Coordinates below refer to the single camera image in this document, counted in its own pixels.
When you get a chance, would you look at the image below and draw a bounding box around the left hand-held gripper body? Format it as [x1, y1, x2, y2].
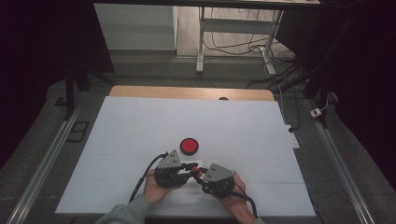
[153, 149, 191, 189]

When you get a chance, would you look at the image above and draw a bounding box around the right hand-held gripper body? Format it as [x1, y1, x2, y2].
[201, 162, 236, 200]

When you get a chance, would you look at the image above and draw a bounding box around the round red ink pad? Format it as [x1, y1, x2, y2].
[179, 137, 200, 157]

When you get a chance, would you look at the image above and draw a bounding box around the person's left hand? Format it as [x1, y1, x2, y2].
[143, 169, 176, 205]

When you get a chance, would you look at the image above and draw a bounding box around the person's right hand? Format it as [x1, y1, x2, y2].
[218, 172, 248, 216]

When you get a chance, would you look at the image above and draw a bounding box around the wooden table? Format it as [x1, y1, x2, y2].
[108, 85, 276, 102]

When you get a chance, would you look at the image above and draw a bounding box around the white power strip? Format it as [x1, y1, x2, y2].
[284, 124, 301, 149]

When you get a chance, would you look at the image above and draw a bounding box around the black floor hatch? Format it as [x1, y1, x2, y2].
[65, 120, 91, 144]

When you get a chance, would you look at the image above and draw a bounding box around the black stand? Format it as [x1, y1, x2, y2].
[64, 62, 118, 120]
[303, 62, 335, 129]

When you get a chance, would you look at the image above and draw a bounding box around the white panel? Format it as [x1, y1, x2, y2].
[93, 3, 178, 51]

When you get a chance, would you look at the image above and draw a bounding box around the dark curtain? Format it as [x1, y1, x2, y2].
[0, 0, 115, 169]
[276, 0, 396, 190]

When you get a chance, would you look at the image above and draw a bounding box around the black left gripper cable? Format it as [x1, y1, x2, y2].
[128, 151, 170, 203]

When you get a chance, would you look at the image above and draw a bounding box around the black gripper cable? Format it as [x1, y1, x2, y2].
[128, 151, 170, 203]
[232, 183, 260, 218]

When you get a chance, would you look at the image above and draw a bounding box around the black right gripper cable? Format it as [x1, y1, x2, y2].
[232, 183, 260, 218]

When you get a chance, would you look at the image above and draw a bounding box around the aluminium floor rail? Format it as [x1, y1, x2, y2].
[306, 99, 376, 224]
[6, 105, 82, 224]

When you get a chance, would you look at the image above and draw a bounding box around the black floor cable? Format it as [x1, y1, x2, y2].
[203, 7, 297, 63]

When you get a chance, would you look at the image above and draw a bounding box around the white desk frame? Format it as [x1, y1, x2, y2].
[195, 7, 285, 77]

